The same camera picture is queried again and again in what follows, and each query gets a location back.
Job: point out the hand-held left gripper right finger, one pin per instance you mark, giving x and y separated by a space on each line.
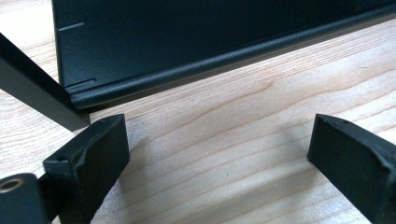
355 161

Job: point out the black two-tier metal rack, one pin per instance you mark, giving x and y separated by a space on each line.
186 40

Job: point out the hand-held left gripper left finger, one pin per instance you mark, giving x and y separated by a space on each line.
93 161

